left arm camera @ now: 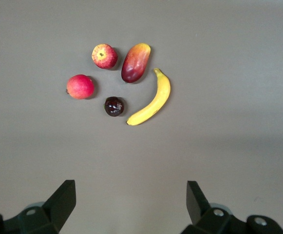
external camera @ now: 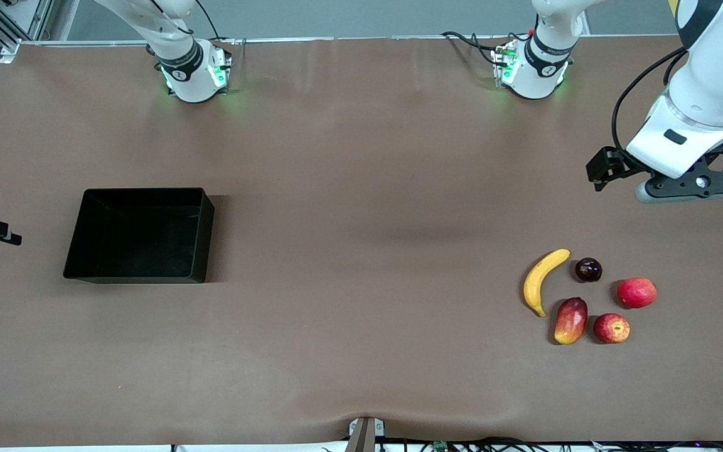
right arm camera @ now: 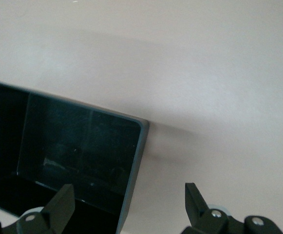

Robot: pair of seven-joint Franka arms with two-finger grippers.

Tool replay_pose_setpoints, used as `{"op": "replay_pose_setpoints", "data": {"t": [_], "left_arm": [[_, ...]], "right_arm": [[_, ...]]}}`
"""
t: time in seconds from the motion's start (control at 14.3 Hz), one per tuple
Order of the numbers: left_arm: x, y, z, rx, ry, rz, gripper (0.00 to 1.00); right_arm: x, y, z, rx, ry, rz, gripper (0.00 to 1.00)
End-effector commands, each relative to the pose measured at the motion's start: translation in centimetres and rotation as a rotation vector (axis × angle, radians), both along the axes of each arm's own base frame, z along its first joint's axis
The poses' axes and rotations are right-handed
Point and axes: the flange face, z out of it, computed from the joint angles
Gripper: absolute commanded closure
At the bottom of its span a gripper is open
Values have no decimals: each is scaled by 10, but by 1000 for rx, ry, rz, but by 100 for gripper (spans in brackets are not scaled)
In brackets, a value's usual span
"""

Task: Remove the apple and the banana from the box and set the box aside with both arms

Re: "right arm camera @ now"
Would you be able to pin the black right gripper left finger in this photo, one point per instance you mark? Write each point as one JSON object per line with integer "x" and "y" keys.
{"x": 56, "y": 214}

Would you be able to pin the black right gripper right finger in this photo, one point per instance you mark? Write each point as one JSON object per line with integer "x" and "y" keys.
{"x": 199, "y": 217}

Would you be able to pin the black plastic box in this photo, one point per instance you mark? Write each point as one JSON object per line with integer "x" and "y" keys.
{"x": 58, "y": 146}

